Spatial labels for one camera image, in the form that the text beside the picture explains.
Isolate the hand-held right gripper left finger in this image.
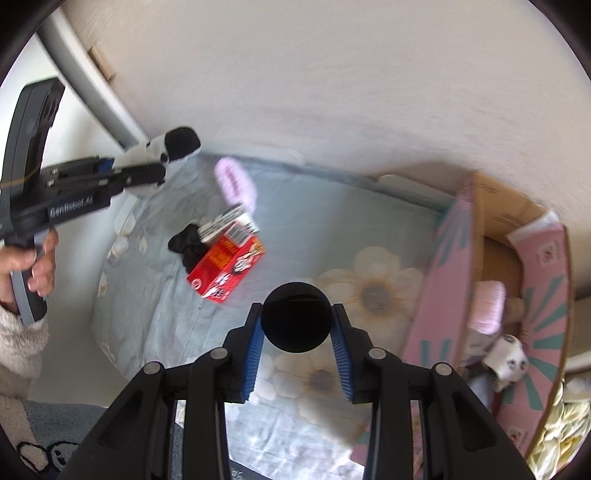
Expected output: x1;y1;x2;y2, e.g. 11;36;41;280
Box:
58;302;267;480

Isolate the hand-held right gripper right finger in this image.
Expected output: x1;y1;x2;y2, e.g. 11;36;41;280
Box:
329;302;536;480

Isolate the black white plush toy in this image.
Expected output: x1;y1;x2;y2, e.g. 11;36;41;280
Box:
113;127;201;199

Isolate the black round jar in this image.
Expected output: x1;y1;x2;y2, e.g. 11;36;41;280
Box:
261;281;332;354

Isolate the pink printed cardboard box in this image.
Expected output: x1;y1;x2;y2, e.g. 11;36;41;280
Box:
348;171;575;464

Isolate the blue-grey fluffy sock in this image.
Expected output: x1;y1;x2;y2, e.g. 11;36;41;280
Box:
464;332;499;416

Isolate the pink fluffy wristband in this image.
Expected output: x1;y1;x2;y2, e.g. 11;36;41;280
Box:
215;157;257;215
468;281;507;335

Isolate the spotted white sock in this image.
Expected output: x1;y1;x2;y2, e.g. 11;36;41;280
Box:
482;335;529;393

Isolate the person's left forearm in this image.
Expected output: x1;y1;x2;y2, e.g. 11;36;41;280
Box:
0;300;51;407

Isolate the person's left hand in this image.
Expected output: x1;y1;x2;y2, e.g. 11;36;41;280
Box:
0;229;60;308

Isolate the black scrunchie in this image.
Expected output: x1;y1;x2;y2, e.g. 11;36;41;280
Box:
167;224;208;273

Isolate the grey metal pole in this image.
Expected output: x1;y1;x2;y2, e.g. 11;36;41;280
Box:
37;9;153;153

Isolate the white striped small box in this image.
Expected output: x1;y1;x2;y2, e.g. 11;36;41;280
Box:
198;205;259;245

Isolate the red printed box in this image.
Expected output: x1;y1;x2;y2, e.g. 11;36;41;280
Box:
186;233;266;304

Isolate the floral blue tablecloth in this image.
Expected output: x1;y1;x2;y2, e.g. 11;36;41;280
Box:
90;152;446;480

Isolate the blue panda print rug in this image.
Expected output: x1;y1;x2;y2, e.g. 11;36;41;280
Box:
0;397;95;480

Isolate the floral yellow blanket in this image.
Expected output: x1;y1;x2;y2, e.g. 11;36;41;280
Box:
526;369;591;480

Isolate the small brown wall piece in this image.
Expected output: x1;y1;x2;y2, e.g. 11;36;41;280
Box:
88;46;116;81

